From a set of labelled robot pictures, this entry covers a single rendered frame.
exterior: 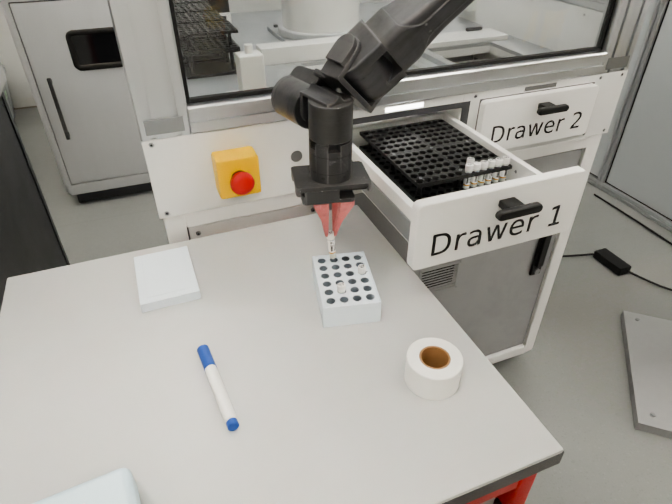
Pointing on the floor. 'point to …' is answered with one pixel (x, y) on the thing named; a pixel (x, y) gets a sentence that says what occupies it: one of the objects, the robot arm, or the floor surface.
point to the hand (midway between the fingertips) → (330, 229)
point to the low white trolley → (252, 384)
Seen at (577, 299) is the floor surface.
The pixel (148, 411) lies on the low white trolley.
